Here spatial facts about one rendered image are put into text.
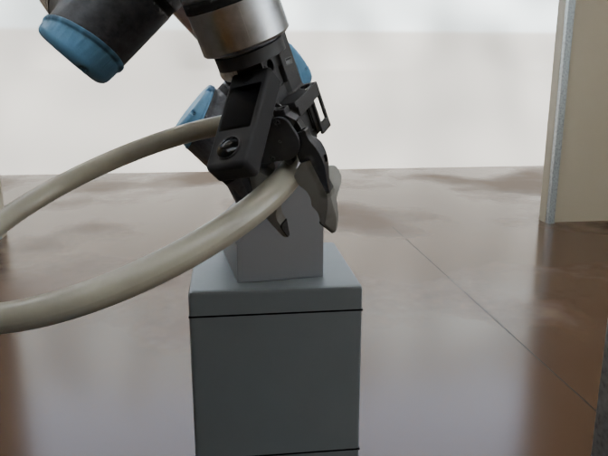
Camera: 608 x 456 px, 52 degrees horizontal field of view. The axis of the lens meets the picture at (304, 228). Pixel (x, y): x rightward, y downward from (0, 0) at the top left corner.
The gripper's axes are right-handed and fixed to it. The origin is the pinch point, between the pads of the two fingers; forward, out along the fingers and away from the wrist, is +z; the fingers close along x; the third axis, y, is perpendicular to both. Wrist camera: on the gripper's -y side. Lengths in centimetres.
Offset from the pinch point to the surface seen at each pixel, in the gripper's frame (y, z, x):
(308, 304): 48, 48, 37
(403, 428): 104, 152, 56
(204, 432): 26, 68, 63
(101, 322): 141, 128, 235
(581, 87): 528, 182, 10
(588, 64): 536, 166, 3
